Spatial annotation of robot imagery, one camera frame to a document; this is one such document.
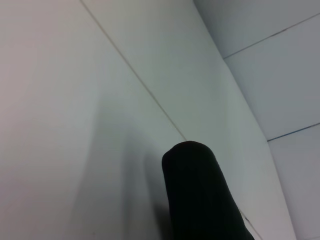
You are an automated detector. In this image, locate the black shirt with FREE print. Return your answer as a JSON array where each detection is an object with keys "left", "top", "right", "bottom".
[{"left": 161, "top": 140, "right": 256, "bottom": 240}]

